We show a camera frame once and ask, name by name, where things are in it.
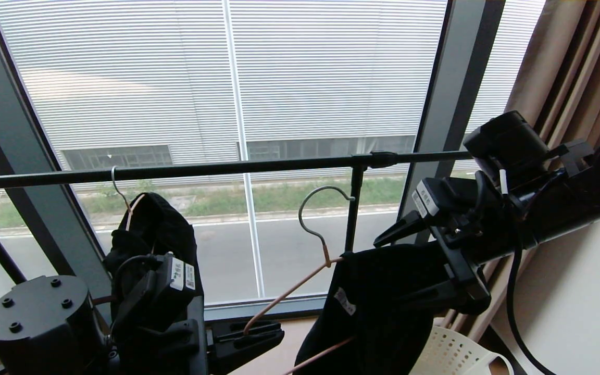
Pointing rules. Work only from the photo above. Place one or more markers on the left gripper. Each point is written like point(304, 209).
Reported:
point(175, 349)

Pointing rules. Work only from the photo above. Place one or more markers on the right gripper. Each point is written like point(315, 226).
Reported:
point(539, 219)

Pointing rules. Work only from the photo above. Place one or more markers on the pink clothes hanger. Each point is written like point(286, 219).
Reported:
point(129, 211)
point(326, 255)

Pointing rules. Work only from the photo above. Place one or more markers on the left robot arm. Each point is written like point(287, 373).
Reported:
point(34, 323)

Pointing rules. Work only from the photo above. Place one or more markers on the white laundry basket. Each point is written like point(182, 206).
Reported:
point(451, 354)

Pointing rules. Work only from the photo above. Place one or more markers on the black clothes rack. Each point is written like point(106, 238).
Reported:
point(175, 170)

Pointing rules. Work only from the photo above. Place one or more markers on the window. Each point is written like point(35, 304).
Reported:
point(438, 104)

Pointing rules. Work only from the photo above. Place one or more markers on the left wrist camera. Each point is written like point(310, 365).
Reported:
point(159, 291)

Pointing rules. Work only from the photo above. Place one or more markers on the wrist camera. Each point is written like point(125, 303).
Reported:
point(159, 291)
point(508, 138)

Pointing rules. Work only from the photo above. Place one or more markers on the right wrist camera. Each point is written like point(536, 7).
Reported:
point(508, 138)

